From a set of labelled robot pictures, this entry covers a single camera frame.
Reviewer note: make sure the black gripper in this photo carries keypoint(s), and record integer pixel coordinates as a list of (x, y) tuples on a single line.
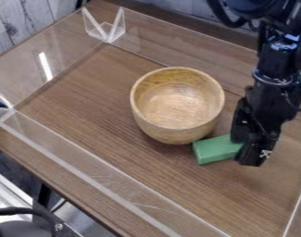
[(273, 102)]

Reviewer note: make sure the green rectangular block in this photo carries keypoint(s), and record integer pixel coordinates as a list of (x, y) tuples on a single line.
[(214, 149)]

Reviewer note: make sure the brown wooden bowl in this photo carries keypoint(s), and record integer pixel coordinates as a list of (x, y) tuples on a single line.
[(177, 103)]

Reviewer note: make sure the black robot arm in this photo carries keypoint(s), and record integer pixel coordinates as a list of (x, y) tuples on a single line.
[(278, 33)]

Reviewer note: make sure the black table leg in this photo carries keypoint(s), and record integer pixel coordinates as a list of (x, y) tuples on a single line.
[(45, 196)]

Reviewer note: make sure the clear acrylic corner bracket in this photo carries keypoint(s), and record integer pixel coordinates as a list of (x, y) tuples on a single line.
[(106, 32)]

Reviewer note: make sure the grey metal base plate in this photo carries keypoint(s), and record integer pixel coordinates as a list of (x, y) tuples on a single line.
[(63, 228)]

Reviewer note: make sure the clear acrylic front wall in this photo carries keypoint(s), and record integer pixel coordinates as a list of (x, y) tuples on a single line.
[(137, 206)]

